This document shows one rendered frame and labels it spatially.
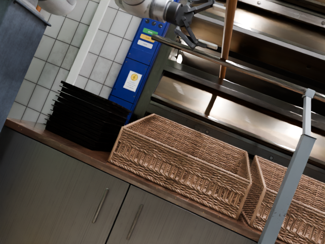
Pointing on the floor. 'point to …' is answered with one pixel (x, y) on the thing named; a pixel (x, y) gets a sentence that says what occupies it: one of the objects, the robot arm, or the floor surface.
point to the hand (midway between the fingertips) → (221, 28)
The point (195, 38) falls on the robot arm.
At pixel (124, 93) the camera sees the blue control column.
